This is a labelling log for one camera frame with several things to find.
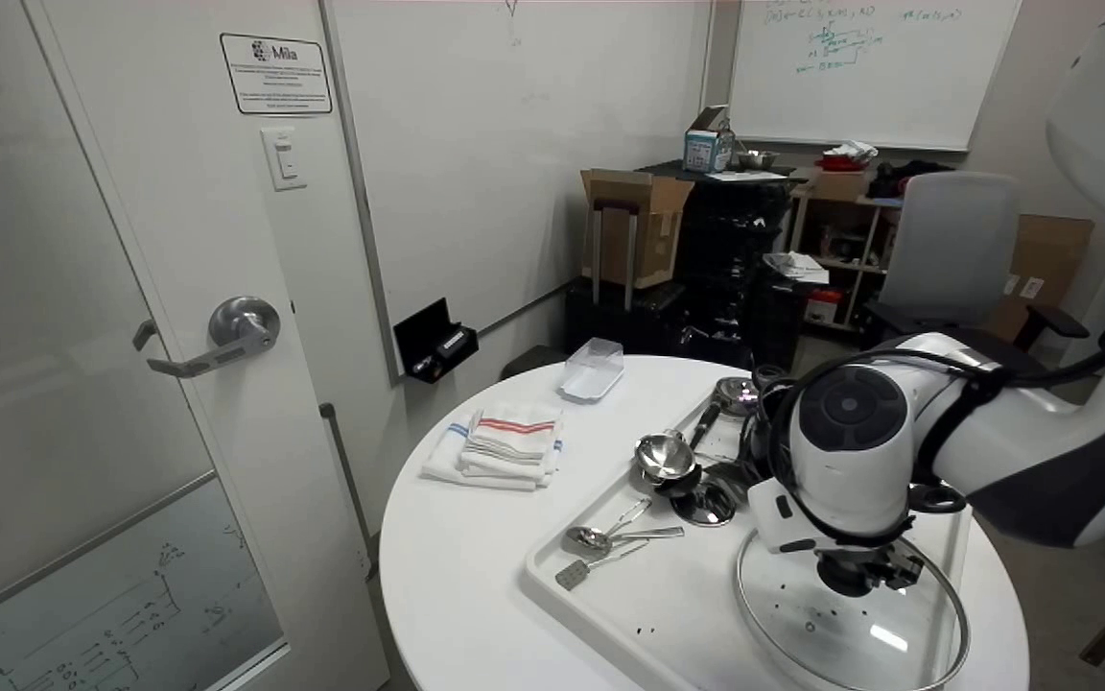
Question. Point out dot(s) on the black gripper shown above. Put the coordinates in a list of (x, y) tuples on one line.
[(871, 551)]

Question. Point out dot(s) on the black cooking pot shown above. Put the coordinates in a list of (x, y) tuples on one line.
[(806, 639), (940, 505)]

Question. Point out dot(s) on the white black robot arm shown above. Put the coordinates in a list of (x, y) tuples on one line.
[(1064, 446)]

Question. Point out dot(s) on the small steel ladle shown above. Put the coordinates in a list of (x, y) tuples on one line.
[(710, 501)]

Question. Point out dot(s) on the white plastic tray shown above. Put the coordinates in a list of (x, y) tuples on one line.
[(654, 601)]

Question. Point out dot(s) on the large steel ladle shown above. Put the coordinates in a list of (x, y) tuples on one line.
[(660, 459)]

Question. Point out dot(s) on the steel measuring spoons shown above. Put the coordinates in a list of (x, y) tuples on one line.
[(588, 537)]

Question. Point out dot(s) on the small grey square tag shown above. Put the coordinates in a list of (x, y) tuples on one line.
[(572, 575)]

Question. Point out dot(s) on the white paper stack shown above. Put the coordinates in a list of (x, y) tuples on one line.
[(800, 267)]

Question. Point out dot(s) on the grey office chair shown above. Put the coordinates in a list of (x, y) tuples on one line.
[(958, 243)]

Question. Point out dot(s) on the clear plastic container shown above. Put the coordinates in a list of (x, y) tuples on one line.
[(594, 369)]

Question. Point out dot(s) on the black cabinet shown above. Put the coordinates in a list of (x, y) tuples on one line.
[(730, 253)]

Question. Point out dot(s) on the wooden shelf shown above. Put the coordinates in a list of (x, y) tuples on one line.
[(852, 223)]

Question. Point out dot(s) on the flat cardboard box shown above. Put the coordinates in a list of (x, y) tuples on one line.
[(1053, 250)]

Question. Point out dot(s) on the folded white cloth red stripe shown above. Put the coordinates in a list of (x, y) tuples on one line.
[(500, 446)]

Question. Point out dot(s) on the open cardboard box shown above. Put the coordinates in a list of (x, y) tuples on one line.
[(636, 231)]

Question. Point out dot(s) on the red white packet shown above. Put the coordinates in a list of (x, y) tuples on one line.
[(844, 156)]

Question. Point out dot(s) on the teal tissue box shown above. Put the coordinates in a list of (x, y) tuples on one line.
[(706, 147)]

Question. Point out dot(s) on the black marker holder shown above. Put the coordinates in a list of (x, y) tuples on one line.
[(431, 339)]

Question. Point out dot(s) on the white door sign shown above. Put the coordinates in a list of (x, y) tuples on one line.
[(275, 75)]

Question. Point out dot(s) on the white door glass panel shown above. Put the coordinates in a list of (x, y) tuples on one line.
[(133, 231)]

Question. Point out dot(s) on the wall whiteboard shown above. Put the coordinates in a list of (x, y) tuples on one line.
[(871, 78)]

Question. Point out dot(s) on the white light switch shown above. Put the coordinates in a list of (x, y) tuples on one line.
[(284, 158)]

